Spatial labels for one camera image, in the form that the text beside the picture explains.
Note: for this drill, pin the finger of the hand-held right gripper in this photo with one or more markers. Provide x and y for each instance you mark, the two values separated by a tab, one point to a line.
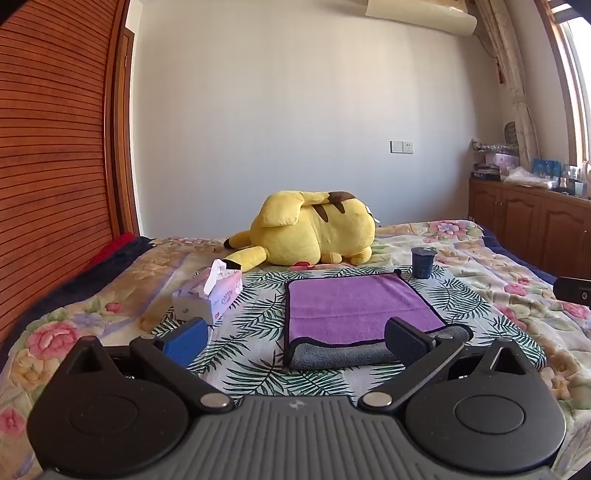
572	290

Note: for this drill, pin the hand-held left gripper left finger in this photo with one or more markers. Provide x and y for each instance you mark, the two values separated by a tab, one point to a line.
187	340

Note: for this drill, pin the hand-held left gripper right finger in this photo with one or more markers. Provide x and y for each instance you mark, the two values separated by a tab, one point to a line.
406	342

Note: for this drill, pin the purple and grey towel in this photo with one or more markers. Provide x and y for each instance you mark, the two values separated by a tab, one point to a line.
351	304

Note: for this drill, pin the pink tissue box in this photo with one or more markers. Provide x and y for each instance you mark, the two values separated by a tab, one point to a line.
224	295

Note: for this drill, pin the dark blue mattress cover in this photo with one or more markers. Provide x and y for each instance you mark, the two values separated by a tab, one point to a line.
521	256

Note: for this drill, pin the leaf-print cloth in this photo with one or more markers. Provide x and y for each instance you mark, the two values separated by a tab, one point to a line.
258	314

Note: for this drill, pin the dark blue cup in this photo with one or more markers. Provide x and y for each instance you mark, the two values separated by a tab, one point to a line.
422	265

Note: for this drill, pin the wooden cabinet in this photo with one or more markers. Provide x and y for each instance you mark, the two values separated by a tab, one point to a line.
521	212

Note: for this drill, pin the dark blue blanket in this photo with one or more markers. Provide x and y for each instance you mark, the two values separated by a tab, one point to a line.
111	272

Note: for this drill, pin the red cloth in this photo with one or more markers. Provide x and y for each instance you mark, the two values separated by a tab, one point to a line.
115	247

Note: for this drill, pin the clear plastic bag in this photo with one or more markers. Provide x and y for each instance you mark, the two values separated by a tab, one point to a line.
526	177

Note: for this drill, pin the blue packaging box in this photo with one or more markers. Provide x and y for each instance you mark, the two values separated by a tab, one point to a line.
547	167

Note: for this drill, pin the black box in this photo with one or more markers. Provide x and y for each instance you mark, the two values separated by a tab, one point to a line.
485	173

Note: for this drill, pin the pale pink box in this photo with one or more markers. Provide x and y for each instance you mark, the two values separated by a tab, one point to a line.
503	160

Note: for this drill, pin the yellow plush toy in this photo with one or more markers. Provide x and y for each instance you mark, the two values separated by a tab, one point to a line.
304	230

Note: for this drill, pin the floral patterned box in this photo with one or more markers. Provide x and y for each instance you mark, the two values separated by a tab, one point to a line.
496	146

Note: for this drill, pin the wooden-framed window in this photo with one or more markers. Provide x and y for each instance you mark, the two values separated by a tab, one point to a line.
575	92

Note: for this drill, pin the wooden slatted wardrobe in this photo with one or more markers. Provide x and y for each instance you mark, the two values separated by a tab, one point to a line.
51	161

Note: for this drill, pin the beige curtain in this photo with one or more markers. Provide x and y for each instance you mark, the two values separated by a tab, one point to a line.
512	69

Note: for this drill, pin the white air conditioner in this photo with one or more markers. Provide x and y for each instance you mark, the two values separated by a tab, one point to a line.
425	14

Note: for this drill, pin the white wall socket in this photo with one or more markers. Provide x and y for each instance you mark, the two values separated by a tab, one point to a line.
401	147

